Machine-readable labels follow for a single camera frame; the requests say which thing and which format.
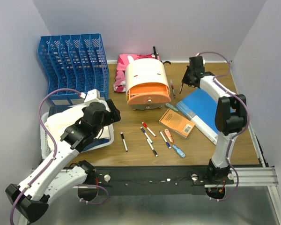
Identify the pink gel pen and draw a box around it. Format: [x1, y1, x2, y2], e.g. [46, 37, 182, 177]
[170, 79, 176, 98]

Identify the black cap whiteboard marker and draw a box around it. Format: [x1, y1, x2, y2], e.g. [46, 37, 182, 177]
[120, 132, 128, 152]

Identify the blue cap marker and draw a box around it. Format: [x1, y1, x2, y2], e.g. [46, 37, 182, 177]
[159, 131, 171, 149]
[140, 127, 153, 144]

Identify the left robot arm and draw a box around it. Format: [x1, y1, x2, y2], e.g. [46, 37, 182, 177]
[5, 99, 121, 224]

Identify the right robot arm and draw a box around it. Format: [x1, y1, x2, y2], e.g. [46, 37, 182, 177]
[182, 54, 249, 184]

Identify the grey bottom drawer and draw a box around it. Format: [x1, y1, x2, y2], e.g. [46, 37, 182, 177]
[129, 103, 165, 110]

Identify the pink camouflage cloth bag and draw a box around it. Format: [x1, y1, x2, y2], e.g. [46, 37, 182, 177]
[113, 54, 155, 92]

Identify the blue document folder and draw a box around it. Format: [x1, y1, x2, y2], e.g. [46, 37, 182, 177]
[176, 89, 219, 145]

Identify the red cap whiteboard marker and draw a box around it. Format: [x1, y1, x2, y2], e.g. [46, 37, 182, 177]
[142, 122, 156, 137]

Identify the white mini drawer cabinet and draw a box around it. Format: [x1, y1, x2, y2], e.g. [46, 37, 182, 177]
[125, 58, 170, 110]

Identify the orange paperback book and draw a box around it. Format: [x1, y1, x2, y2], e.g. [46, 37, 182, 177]
[159, 109, 195, 138]

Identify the white folded cloth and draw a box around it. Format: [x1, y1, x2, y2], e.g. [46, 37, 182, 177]
[44, 104, 110, 141]

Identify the blue plastic file organizer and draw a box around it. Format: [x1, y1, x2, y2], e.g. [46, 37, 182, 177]
[37, 33, 110, 105]

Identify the orange correction tape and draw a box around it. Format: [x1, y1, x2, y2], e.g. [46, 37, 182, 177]
[164, 128, 174, 143]

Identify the black marker lower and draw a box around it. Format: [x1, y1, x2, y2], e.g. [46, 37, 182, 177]
[146, 139, 158, 157]

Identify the blue correction tape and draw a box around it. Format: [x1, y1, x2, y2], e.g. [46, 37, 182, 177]
[172, 144, 186, 158]

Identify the white laundry basket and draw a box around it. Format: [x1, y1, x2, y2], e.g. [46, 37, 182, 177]
[40, 104, 114, 159]

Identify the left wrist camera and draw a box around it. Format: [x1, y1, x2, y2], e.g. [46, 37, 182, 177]
[84, 89, 100, 105]

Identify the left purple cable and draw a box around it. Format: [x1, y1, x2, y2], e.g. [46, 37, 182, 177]
[9, 88, 85, 225]

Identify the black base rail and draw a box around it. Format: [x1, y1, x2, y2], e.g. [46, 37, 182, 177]
[77, 162, 234, 196]

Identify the aluminium frame rail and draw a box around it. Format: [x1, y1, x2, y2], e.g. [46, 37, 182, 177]
[32, 166, 278, 191]

